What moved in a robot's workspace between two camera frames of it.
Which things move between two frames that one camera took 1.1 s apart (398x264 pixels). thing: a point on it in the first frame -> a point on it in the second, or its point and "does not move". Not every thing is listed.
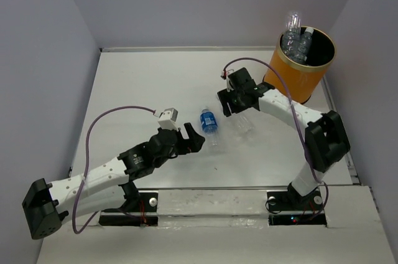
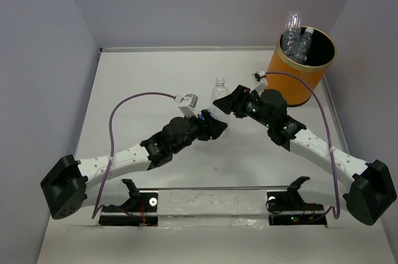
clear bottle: (244, 126) -> (219, 91)
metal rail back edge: (189, 49) does not move
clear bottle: (305, 45) does not move
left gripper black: (194, 146) -> (214, 127)
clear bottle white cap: (291, 40) does not move
